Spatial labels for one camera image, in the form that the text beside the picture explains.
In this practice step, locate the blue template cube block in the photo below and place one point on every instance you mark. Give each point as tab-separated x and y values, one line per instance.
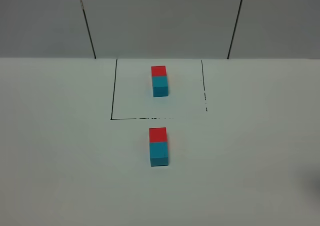
160	87

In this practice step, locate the red template cube block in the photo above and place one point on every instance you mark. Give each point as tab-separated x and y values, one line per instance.
157	71

